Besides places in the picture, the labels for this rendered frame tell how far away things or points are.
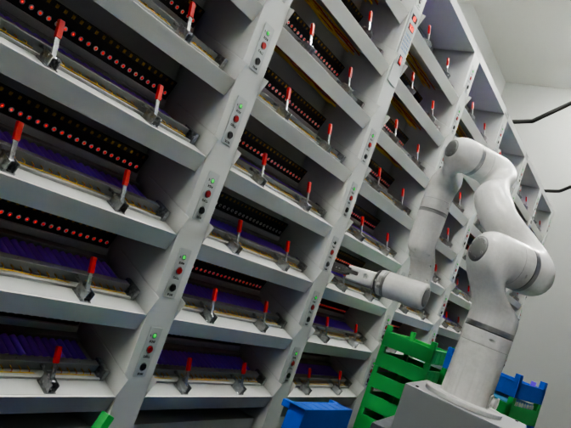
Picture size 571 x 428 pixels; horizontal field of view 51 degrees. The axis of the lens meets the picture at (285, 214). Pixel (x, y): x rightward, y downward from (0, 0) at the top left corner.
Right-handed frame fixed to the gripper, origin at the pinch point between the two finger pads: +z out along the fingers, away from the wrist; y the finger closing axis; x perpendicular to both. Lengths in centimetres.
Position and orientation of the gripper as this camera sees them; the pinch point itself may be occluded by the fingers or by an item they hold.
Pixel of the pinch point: (338, 267)
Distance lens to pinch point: 201.0
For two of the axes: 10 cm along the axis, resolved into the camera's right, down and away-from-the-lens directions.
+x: 3.4, -9.4, 0.9
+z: -8.0, -2.4, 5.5
